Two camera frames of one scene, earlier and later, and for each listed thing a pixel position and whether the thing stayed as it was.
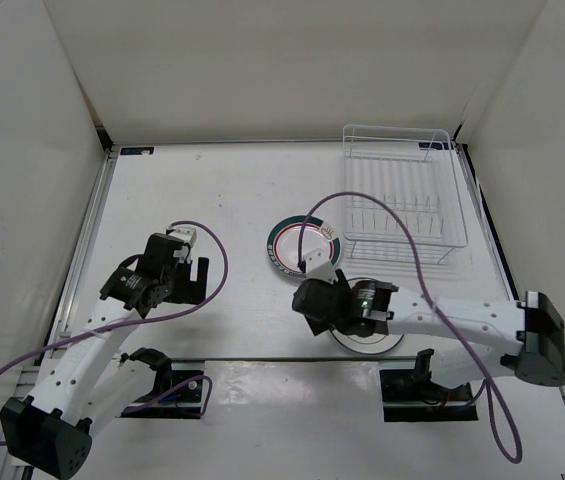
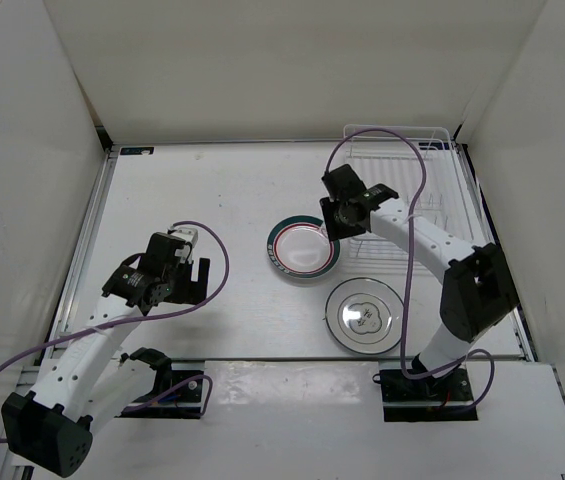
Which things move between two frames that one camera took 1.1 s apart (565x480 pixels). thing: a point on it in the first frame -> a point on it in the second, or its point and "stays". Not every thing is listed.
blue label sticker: (136, 150) stays
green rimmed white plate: (291, 266) stays
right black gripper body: (317, 326) -> (336, 223)
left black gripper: (192, 292) stays
